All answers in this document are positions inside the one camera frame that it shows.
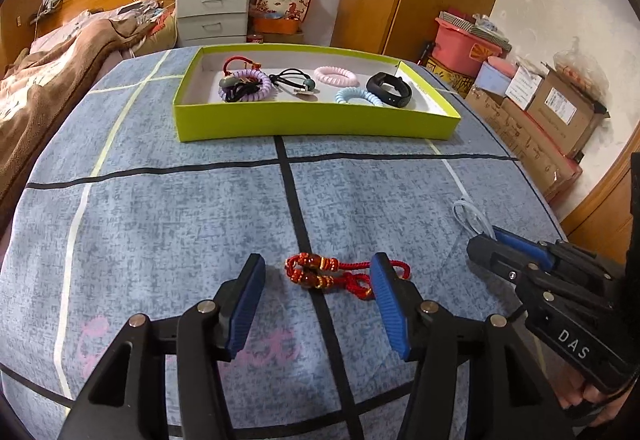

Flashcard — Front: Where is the orange box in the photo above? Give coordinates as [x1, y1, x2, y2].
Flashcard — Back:
[251, 16, 303, 35]

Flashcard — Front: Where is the yellow red quilt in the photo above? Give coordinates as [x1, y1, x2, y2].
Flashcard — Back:
[150, 8, 178, 54]

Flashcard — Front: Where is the open brown cardboard box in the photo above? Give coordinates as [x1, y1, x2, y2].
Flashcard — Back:
[525, 63, 611, 158]

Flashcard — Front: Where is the long flat cardboard box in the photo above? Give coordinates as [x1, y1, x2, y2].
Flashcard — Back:
[465, 85, 583, 201]

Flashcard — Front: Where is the red beaded bracelet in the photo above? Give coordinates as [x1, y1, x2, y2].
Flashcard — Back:
[284, 254, 413, 302]

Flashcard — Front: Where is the light blue storage box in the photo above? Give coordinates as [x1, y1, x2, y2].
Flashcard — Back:
[472, 56, 518, 94]

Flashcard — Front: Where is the lime green cardboard box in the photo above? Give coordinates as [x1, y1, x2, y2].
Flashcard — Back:
[172, 44, 462, 142]

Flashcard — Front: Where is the yellow patterned box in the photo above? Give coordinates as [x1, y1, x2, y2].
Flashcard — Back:
[425, 55, 473, 98]

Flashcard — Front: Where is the small brown cardboard box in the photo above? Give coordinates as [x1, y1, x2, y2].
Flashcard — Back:
[262, 33, 306, 46]

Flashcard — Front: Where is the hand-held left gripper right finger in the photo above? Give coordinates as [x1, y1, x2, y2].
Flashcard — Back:
[369, 253, 576, 440]

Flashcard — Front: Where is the striped flat box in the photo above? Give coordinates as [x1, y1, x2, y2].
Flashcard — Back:
[439, 9, 512, 52]

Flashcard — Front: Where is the pile of clothes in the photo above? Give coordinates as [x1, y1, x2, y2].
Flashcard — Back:
[117, 0, 166, 21]

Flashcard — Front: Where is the blue coil hair tie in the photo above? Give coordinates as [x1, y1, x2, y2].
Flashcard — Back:
[334, 88, 385, 108]

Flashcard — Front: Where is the white labelled box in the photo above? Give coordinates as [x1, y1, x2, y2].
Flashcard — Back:
[505, 65, 543, 111]

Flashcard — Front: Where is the clear plastic bag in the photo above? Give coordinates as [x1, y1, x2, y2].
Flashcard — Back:
[554, 38, 601, 86]

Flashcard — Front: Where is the white drawer nightstand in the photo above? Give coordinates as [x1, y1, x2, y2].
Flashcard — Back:
[174, 0, 251, 48]

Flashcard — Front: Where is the red cord bracelet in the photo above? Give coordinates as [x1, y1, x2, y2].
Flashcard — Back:
[222, 55, 261, 74]

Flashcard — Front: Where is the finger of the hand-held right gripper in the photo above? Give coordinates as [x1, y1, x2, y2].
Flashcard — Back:
[467, 236, 538, 288]
[492, 226, 556, 271]

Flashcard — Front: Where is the blue grid tablecloth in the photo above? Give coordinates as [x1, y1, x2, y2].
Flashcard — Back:
[0, 45, 571, 440]

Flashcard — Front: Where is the person's right hand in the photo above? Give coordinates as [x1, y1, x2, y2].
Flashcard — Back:
[560, 377, 631, 426]

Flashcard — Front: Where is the brown fleece blanket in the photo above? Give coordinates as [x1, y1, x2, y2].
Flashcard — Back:
[0, 10, 161, 216]

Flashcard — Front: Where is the black beaded hair tie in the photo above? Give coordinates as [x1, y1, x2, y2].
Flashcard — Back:
[220, 75, 256, 104]
[275, 68, 318, 97]

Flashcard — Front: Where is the pink plastic bin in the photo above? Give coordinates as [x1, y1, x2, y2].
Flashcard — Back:
[432, 18, 503, 78]

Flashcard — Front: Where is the wooden cabinet beside bed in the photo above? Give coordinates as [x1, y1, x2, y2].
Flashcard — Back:
[0, 0, 46, 66]

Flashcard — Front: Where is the black smart band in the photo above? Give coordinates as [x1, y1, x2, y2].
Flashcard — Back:
[366, 72, 414, 108]

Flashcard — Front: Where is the pink coil hair tie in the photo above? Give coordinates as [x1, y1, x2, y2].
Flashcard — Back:
[314, 65, 362, 88]

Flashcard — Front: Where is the clear elastic hair tie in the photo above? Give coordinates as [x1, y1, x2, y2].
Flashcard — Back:
[452, 200, 496, 238]

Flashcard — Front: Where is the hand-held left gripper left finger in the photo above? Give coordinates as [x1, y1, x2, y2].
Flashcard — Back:
[57, 253, 267, 440]

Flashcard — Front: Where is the pink pillow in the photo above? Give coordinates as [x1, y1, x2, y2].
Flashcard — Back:
[30, 10, 101, 54]

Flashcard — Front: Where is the purple coil hair tie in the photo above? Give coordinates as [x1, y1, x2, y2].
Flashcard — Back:
[217, 69, 275, 102]

